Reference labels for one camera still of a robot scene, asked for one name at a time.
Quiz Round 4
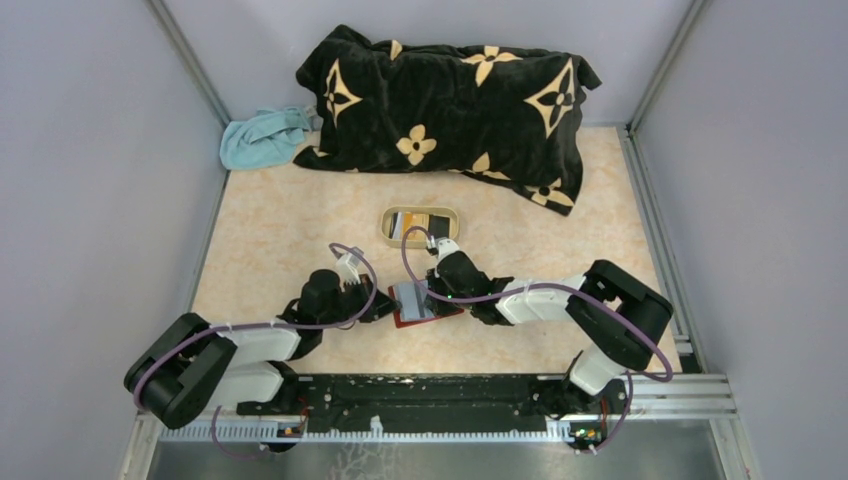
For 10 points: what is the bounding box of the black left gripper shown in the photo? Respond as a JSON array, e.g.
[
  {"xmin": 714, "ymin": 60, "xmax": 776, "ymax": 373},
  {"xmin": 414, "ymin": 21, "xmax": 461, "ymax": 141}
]
[{"xmin": 319, "ymin": 273, "xmax": 402, "ymax": 329}]

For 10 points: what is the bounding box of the red leather card holder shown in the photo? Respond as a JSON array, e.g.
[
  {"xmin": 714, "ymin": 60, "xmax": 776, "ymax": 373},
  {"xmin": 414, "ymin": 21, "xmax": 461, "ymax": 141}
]
[{"xmin": 388, "ymin": 282, "xmax": 464, "ymax": 329}]

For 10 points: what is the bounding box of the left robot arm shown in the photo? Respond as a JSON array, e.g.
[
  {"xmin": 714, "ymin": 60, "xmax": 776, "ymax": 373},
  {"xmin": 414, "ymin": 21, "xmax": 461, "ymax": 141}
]
[{"xmin": 123, "ymin": 269, "xmax": 400, "ymax": 429}]

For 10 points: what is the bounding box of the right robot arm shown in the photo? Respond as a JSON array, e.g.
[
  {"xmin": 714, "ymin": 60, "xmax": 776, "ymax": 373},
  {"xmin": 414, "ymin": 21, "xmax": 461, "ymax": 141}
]
[{"xmin": 425, "ymin": 251, "xmax": 674, "ymax": 412}]

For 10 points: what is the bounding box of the beige oval tray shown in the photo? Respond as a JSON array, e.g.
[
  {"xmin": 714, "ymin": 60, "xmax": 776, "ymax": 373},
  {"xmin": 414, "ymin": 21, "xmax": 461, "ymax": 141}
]
[{"xmin": 380, "ymin": 205, "xmax": 460, "ymax": 250}]

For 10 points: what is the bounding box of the black cream patterned blanket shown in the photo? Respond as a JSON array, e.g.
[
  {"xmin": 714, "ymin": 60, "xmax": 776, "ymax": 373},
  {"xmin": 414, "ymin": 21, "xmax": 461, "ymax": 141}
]
[{"xmin": 294, "ymin": 25, "xmax": 601, "ymax": 216}]

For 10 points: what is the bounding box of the light blue cloth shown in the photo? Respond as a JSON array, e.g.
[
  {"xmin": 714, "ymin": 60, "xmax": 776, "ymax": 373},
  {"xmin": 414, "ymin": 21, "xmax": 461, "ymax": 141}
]
[{"xmin": 219, "ymin": 106, "xmax": 318, "ymax": 171}]

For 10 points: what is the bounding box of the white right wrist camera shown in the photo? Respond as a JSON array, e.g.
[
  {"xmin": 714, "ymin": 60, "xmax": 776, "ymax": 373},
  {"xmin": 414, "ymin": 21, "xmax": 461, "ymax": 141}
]
[{"xmin": 427, "ymin": 237, "xmax": 461, "ymax": 261}]

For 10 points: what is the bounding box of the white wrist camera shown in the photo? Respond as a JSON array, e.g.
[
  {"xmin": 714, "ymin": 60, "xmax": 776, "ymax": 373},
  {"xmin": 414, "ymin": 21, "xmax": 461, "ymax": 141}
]
[
  {"xmin": 334, "ymin": 252, "xmax": 361, "ymax": 284},
  {"xmin": 427, "ymin": 237, "xmax": 461, "ymax": 261}
]

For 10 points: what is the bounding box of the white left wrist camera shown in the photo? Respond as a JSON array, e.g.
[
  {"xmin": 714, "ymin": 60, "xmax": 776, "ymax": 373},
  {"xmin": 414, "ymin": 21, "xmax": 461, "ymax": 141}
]
[{"xmin": 334, "ymin": 252, "xmax": 361, "ymax": 284}]

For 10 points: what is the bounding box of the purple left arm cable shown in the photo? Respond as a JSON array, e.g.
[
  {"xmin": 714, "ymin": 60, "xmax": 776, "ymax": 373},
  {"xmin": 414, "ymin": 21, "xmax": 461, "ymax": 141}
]
[{"xmin": 132, "ymin": 243, "xmax": 379, "ymax": 462}]

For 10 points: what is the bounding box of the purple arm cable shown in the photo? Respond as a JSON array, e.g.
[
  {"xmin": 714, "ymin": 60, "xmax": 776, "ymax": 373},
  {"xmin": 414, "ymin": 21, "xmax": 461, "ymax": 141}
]
[
  {"xmin": 401, "ymin": 226, "xmax": 675, "ymax": 456},
  {"xmin": 132, "ymin": 243, "xmax": 379, "ymax": 462}
]

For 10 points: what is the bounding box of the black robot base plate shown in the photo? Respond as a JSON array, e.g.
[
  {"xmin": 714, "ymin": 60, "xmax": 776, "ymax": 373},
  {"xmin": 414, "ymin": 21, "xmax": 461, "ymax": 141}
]
[{"xmin": 236, "ymin": 373, "xmax": 627, "ymax": 434}]

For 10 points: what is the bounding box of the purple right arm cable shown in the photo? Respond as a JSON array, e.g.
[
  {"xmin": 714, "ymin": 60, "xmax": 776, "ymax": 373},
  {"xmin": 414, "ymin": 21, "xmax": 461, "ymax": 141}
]
[{"xmin": 401, "ymin": 226, "xmax": 675, "ymax": 456}]

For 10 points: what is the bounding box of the aluminium frame rail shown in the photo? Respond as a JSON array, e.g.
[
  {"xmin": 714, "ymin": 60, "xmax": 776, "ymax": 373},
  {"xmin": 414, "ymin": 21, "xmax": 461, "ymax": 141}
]
[{"xmin": 141, "ymin": 374, "xmax": 737, "ymax": 446}]

